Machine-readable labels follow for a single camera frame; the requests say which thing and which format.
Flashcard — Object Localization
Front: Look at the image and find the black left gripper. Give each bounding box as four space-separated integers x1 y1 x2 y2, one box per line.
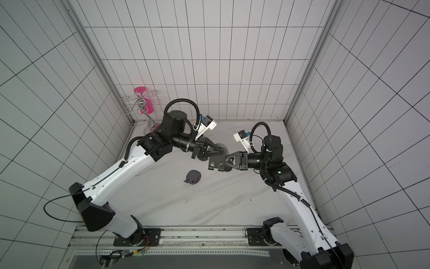
173 132 225 160

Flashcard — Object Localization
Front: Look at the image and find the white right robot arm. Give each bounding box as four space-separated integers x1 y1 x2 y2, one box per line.
226 122 354 269

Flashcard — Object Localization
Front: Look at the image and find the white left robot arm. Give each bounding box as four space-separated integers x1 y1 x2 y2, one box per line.
69 99 224 239

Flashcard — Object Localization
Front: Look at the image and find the chrome cup holder stand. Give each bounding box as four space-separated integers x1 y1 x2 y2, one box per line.
120 86 161 134

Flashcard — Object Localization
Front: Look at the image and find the pink plastic cup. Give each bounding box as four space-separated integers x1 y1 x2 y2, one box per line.
134 86 154 115

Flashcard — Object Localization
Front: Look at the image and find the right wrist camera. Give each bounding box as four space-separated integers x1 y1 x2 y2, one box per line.
234 130 251 153

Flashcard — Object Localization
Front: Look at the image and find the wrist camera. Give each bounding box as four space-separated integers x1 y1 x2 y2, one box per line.
234 130 251 153
195 115 217 140

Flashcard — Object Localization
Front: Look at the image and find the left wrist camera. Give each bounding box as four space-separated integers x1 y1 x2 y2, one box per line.
195 115 217 140

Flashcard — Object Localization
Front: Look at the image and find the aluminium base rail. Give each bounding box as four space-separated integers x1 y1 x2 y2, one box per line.
72 225 340 258

